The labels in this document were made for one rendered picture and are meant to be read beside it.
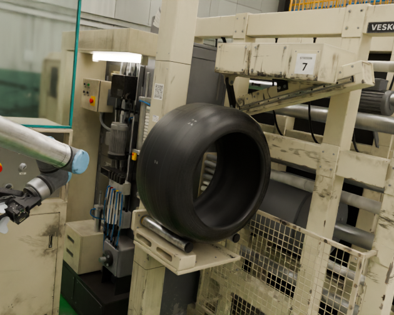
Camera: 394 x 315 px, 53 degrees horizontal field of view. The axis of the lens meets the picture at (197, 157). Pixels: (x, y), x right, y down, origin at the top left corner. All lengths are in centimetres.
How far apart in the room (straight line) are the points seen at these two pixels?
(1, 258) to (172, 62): 123
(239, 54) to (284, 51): 26
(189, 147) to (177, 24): 66
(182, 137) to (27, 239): 101
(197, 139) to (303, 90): 57
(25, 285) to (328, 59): 176
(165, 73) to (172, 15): 26
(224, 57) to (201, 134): 58
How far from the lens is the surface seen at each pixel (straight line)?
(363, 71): 173
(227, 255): 193
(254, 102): 200
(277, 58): 177
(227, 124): 159
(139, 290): 219
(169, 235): 176
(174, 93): 192
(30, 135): 135
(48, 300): 236
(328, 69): 169
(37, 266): 224
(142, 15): 1179
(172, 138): 154
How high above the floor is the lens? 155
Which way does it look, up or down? 10 degrees down
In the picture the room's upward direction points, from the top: 8 degrees clockwise
